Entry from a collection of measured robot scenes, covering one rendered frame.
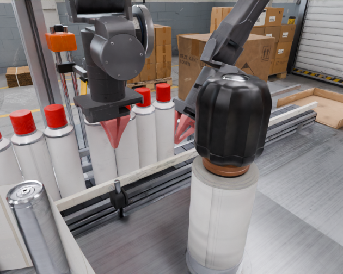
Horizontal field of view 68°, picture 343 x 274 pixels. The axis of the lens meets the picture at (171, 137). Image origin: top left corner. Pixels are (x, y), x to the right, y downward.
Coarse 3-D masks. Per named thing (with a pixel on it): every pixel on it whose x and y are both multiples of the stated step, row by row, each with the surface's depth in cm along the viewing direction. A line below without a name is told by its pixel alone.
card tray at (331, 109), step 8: (312, 88) 124; (288, 96) 113; (296, 96) 118; (304, 96) 122; (312, 96) 124; (320, 96) 124; (328, 96) 121; (336, 96) 118; (280, 104) 112; (288, 104) 114; (296, 104) 114; (304, 104) 114; (320, 104) 114; (328, 104) 114; (336, 104) 114; (320, 112) 106; (328, 112) 106; (336, 112) 106; (320, 120) 99; (328, 120) 99; (336, 120) 99; (336, 128) 93
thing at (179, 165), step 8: (272, 112) 95; (280, 112) 95; (304, 112) 95; (312, 112) 96; (288, 120) 88; (272, 128) 83; (192, 144) 74; (176, 152) 70; (192, 160) 66; (168, 168) 63; (176, 168) 63; (152, 176) 60; (160, 176) 61; (88, 184) 58; (128, 184) 58; (136, 184) 58; (88, 200) 53; (96, 200) 53; (72, 208) 51; (80, 208) 51; (64, 216) 50
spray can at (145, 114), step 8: (144, 88) 54; (144, 96) 52; (136, 104) 54; (144, 104) 53; (136, 112) 53; (144, 112) 53; (152, 112) 54; (136, 120) 54; (144, 120) 54; (152, 120) 55; (144, 128) 55; (152, 128) 56; (144, 136) 56; (152, 136) 57; (144, 144) 57; (152, 144) 58; (144, 152) 58; (152, 152) 58; (144, 160) 59; (152, 160) 60
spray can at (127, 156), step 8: (128, 128) 51; (136, 128) 54; (128, 136) 52; (136, 136) 54; (120, 144) 53; (128, 144) 53; (136, 144) 55; (120, 152) 54; (128, 152) 54; (136, 152) 55; (120, 160) 55; (128, 160) 55; (136, 160) 56; (120, 168) 56; (128, 168) 56; (136, 168) 57
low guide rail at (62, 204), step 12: (300, 108) 89; (312, 108) 93; (276, 120) 82; (180, 156) 62; (192, 156) 64; (144, 168) 57; (156, 168) 59; (120, 180) 54; (132, 180) 56; (84, 192) 50; (96, 192) 51; (60, 204) 48; (72, 204) 49
